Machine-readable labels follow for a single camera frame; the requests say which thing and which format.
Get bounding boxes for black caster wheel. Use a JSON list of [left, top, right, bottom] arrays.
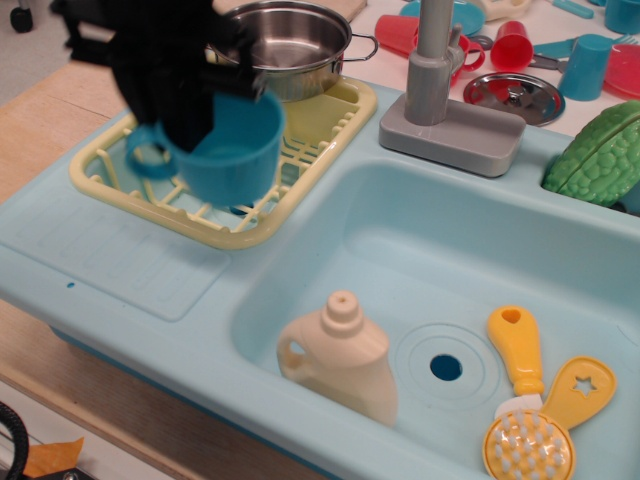
[[9, 6, 33, 34]]

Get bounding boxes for yellow dish brush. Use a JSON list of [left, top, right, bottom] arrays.
[[487, 305, 545, 417]]

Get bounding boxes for grey toy faucet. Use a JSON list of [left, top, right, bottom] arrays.
[[379, 1, 526, 178]]

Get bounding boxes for yellow round scrubber brush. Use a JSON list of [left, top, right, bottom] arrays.
[[482, 356, 617, 479]]

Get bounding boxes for red cup lying down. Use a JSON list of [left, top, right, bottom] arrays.
[[374, 15, 419, 58]]

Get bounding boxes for blue toy knife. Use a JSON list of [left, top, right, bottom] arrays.
[[534, 38, 577, 59]]

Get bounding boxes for cream toy detergent bottle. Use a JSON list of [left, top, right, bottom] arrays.
[[276, 290, 399, 427]]

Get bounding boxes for pale yellow dish rack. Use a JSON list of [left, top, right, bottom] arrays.
[[69, 77, 377, 250]]

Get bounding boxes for blue plastic cup with handle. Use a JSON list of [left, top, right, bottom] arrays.
[[125, 92, 286, 207]]

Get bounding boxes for blue inverted cup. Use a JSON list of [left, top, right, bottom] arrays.
[[558, 34, 613, 101]]

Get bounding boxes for stainless steel pot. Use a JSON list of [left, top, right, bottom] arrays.
[[223, 1, 357, 102]]

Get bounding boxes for red upright cup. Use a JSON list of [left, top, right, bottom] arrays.
[[490, 20, 534, 72]]

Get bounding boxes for cream toy item top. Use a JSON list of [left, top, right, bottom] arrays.
[[475, 0, 532, 21]]

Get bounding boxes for green bumpy toy vegetable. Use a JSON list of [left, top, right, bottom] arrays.
[[542, 100, 639, 207]]

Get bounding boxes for light blue toy sink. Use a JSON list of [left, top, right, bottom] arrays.
[[0, 79, 640, 480]]

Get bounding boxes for red bowl right edge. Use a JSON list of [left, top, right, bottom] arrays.
[[604, 44, 640, 99]]

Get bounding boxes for red mug behind faucet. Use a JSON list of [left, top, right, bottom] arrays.
[[451, 35, 485, 85]]

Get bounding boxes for steel pot lid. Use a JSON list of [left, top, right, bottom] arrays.
[[463, 73, 565, 127]]

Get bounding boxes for blue plate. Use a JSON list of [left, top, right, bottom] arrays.
[[399, 1, 486, 36]]

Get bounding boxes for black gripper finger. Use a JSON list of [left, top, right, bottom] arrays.
[[160, 91, 214, 152]]

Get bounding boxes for orange tape piece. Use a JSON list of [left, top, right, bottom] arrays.
[[23, 437, 84, 478]]

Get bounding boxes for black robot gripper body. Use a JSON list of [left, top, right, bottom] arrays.
[[50, 1, 266, 124]]

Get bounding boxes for blue cup top right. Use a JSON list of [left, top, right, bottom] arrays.
[[604, 0, 640, 35]]

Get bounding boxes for black cable bottom left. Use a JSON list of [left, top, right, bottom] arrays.
[[0, 399, 31, 480]]

